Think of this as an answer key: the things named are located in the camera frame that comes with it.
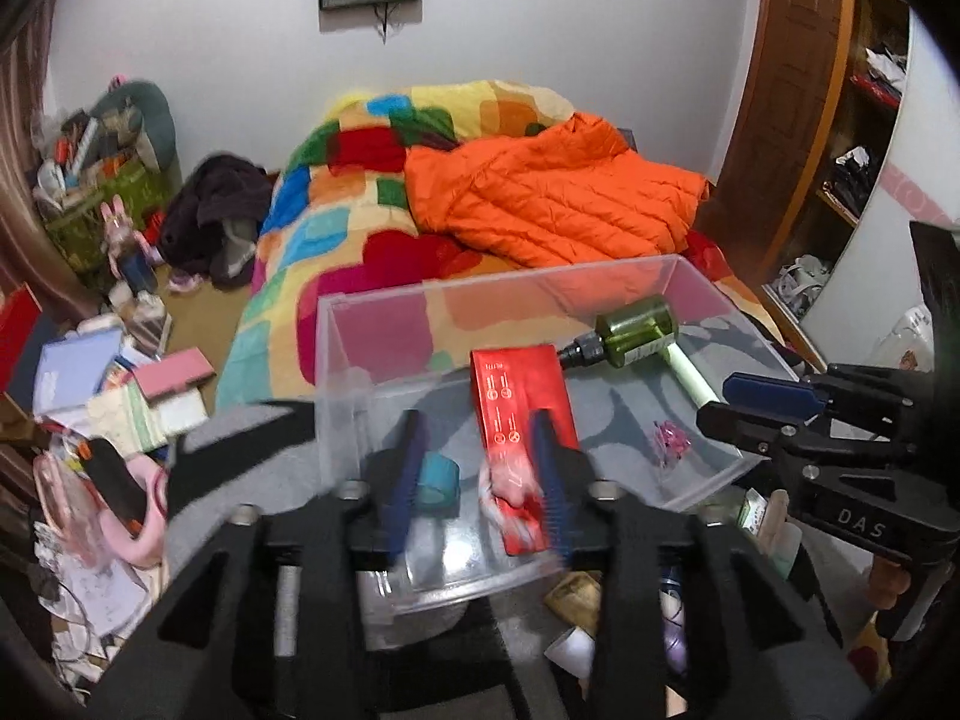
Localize light blue booklet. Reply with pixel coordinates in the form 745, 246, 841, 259
34, 330, 125, 417

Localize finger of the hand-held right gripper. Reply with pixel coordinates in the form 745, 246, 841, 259
721, 364, 927, 428
696, 401, 920, 466

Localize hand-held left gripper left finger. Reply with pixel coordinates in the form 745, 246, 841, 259
90, 411, 432, 720

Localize black pouch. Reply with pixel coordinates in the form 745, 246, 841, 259
79, 439, 147, 537

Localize pink bunny toy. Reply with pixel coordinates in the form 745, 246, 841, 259
101, 195, 151, 260

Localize red flat box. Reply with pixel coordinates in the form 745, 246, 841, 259
0, 285, 44, 391

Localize white wardrobe door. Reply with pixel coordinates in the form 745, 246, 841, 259
799, 15, 960, 346

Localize striped brown curtain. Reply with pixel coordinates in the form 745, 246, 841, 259
0, 0, 98, 316

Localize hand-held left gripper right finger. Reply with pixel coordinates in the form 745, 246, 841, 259
529, 409, 878, 720

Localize red cardboard box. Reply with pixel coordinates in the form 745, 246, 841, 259
470, 345, 580, 557

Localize grey and black blanket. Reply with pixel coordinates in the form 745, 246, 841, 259
161, 345, 886, 720

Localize clear plastic storage box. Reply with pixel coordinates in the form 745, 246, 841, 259
313, 253, 802, 620

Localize wooden wardrobe shelf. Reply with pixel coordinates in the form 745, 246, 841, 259
814, 0, 912, 226

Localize brown packet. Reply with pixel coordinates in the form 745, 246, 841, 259
544, 570, 601, 620

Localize orange puffer jacket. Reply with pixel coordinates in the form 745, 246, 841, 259
403, 112, 712, 271

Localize green storage bag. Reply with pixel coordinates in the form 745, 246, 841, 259
41, 154, 177, 271

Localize black monitor cable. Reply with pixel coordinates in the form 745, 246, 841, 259
371, 0, 402, 46

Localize white paper sheet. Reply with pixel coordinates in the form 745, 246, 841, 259
546, 626, 597, 680

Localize colourful patchwork blanket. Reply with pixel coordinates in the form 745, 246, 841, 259
217, 79, 785, 410

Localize teal ring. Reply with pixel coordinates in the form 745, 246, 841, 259
416, 452, 460, 515

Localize white shoes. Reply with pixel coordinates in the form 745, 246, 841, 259
772, 255, 833, 301

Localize dark clothes pile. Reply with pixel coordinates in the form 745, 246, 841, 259
159, 154, 272, 287

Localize white plastic bag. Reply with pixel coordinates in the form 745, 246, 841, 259
877, 304, 935, 372

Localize pink book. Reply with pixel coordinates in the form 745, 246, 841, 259
133, 347, 217, 402

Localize pale green tube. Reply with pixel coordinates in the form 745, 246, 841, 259
667, 341, 727, 410

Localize pink plastic item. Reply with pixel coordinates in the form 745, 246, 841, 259
34, 457, 170, 567

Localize small pink packet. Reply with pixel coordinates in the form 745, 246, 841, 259
651, 420, 691, 466

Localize green glass bottle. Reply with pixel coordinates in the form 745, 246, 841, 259
555, 296, 680, 370

